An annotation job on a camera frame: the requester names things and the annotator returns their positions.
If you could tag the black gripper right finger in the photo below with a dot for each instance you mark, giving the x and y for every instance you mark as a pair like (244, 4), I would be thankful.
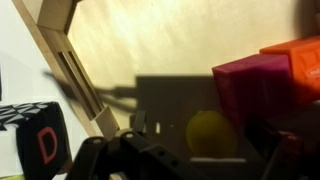
(286, 160)

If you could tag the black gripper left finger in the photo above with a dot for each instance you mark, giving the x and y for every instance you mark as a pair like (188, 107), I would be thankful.
(100, 156)

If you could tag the yellow lemon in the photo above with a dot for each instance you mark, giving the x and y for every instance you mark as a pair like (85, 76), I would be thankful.
(210, 135)

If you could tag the octagonal wooden box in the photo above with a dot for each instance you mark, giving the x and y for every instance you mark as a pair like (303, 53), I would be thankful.
(166, 40)

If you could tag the black fabric cube letter D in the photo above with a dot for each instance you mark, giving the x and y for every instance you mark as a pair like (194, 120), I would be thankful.
(40, 143)

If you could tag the pink cube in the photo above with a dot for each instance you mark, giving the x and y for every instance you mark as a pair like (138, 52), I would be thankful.
(253, 83)

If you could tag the orange plastic cube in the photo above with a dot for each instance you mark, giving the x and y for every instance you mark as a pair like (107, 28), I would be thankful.
(306, 70)

